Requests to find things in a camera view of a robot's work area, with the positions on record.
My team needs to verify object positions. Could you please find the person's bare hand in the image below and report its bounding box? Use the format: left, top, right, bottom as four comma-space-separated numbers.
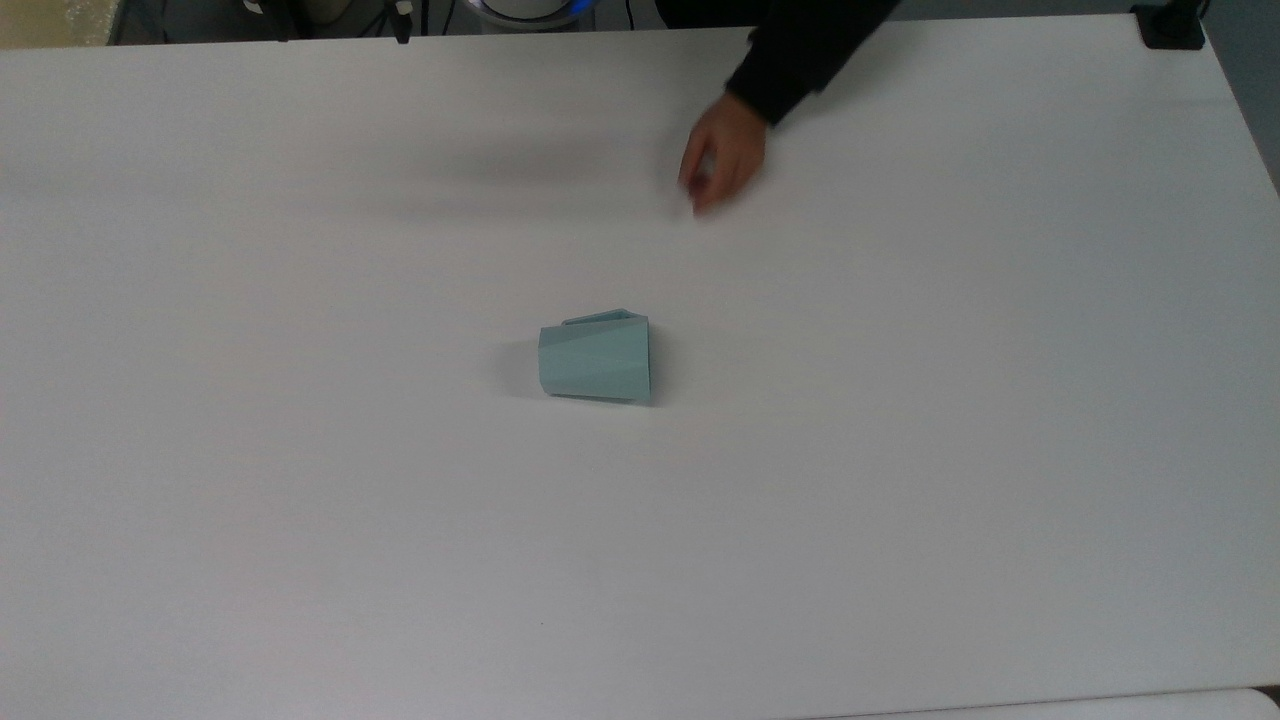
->
678, 92, 770, 218

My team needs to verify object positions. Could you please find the teal faceted cup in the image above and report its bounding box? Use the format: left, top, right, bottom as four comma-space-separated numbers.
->
538, 309, 653, 405

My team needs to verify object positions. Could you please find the black sleeved forearm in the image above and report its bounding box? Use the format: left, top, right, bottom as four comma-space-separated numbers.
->
657, 0, 903, 127

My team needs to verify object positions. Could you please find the black table clamp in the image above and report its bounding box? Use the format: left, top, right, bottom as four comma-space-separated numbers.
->
1131, 0, 1208, 51

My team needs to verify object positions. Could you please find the yellowish textured panel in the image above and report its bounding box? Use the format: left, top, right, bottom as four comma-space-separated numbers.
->
0, 0, 123, 50

